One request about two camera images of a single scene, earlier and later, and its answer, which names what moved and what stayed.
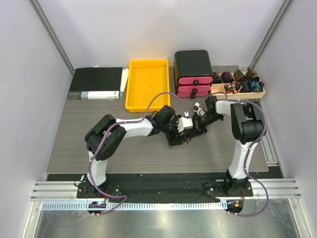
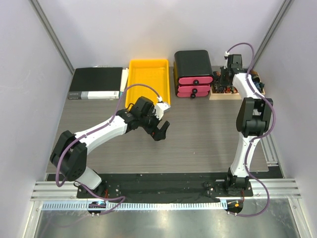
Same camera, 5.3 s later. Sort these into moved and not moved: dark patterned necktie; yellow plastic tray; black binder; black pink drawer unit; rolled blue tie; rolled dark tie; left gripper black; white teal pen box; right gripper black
Moved: left gripper black; right gripper black; dark patterned necktie
Not moved: yellow plastic tray; rolled dark tie; white teal pen box; rolled blue tie; black binder; black pink drawer unit
